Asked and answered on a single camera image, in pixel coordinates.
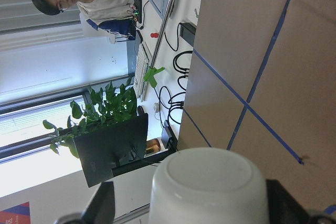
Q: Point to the metal reacher grabber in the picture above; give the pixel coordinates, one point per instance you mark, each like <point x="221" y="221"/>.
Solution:
<point x="161" y="33"/>

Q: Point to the black power adapter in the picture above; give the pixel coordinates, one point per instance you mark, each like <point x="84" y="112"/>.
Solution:
<point x="187" y="32"/>

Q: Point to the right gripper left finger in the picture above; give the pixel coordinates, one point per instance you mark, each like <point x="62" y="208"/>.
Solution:
<point x="101" y="209"/>

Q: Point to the green potted plant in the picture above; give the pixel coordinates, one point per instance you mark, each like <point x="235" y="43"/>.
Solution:
<point x="106" y="108"/>

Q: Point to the person in blue-white jacket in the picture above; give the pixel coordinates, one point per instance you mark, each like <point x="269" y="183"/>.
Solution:
<point x="116" y="16"/>

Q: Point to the white keyboard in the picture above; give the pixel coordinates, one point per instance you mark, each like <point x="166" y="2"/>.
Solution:
<point x="144" y="58"/>

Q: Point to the white cup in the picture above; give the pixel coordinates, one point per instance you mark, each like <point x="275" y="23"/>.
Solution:
<point x="208" y="185"/>

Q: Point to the black monitor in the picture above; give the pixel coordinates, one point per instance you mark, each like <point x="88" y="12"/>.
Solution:
<point x="102" y="151"/>

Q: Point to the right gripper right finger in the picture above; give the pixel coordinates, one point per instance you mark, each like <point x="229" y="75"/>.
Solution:
<point x="283" y="208"/>

